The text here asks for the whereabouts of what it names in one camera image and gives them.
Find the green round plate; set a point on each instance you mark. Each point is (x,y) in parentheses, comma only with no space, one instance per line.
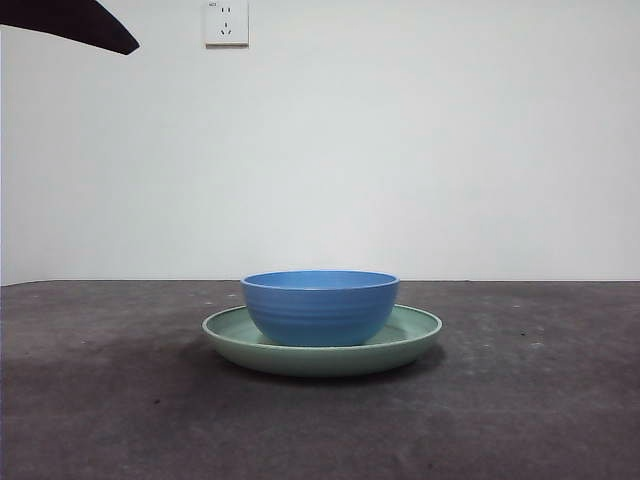
(320,360)

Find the white wall power socket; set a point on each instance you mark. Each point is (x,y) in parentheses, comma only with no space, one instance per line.
(227,25)

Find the blue ribbed bowl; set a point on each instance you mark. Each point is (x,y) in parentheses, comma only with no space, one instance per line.
(320,315)

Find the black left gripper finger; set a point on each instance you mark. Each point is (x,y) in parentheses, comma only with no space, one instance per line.
(75,22)

